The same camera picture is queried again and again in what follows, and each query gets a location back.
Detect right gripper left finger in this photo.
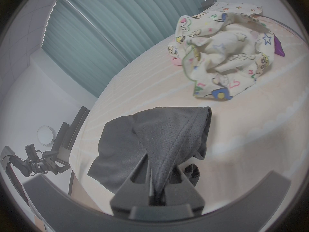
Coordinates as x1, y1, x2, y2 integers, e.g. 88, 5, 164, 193
110, 152, 155, 217

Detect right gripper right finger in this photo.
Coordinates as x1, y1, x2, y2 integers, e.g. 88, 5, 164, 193
165, 165, 206, 215

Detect black T-shirt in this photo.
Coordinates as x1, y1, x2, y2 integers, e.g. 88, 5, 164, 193
87, 106, 212, 202

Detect blue-green curtain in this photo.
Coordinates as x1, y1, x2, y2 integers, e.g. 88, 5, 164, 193
41, 0, 132, 99
59, 0, 206, 65

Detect white printed pyjama top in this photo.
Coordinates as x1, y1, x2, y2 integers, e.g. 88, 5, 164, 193
168, 11, 276, 101

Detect purple garment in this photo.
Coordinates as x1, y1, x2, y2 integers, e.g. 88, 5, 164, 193
274, 34, 286, 57

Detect white printed pillow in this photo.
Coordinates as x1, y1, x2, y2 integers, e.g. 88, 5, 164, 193
205, 2, 263, 17

